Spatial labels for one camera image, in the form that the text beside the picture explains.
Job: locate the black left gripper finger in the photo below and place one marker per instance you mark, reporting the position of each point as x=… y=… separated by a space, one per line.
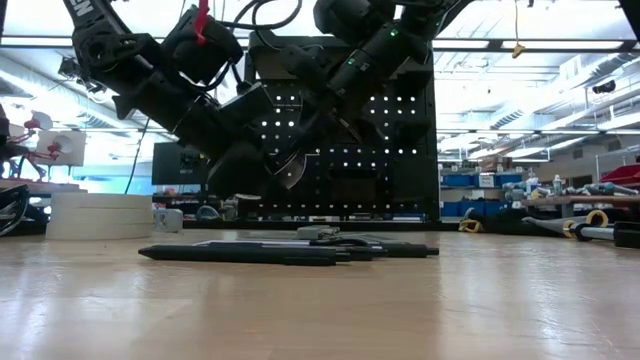
x=245 y=172

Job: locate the white spray bottle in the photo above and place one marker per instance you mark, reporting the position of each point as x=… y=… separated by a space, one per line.
x=557 y=187

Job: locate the wooden workbench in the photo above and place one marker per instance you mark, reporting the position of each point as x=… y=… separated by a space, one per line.
x=600 y=200

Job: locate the black overhead beam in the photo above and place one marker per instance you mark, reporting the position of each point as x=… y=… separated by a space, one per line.
x=500 y=44

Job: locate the gray tool with yellow rim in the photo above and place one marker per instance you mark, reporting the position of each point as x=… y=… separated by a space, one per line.
x=550 y=226

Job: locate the black ceiling device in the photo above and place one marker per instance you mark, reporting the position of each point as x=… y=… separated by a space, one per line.
x=75 y=70
x=604 y=87

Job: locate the black pegboard bin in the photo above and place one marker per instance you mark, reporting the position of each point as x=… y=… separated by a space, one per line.
x=412 y=135
x=352 y=187

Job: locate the black pen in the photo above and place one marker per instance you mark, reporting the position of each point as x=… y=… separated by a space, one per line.
x=400 y=250
x=225 y=254

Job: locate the yellow hanging hook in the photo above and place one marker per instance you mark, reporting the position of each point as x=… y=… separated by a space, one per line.
x=518 y=50

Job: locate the wooden side table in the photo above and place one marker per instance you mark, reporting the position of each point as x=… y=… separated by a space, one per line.
x=30 y=186

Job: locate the blue storage bin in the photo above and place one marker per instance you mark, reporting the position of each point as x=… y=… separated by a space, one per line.
x=470 y=209
x=457 y=180
x=507 y=180

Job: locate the gray screwdriver bit holder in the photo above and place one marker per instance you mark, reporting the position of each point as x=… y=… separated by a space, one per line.
x=312 y=233

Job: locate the small grey box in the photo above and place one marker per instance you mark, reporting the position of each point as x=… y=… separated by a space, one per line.
x=170 y=221

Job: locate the white masking tape roll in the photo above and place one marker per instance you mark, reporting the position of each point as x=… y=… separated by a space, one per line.
x=100 y=217

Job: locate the black pegboard stand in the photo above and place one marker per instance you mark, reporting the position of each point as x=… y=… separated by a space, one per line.
x=434 y=175

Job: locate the white box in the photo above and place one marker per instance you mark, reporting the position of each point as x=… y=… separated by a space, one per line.
x=75 y=155

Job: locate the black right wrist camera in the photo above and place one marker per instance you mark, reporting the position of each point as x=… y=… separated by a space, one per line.
x=305 y=70

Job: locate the red bin shelving rack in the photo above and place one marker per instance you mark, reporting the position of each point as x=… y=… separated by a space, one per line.
x=625 y=176

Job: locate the black monitor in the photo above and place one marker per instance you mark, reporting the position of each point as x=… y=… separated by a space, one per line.
x=170 y=165

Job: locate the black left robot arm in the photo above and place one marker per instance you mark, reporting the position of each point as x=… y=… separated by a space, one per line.
x=100 y=50

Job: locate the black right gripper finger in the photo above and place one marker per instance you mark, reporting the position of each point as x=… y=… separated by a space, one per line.
x=310 y=137

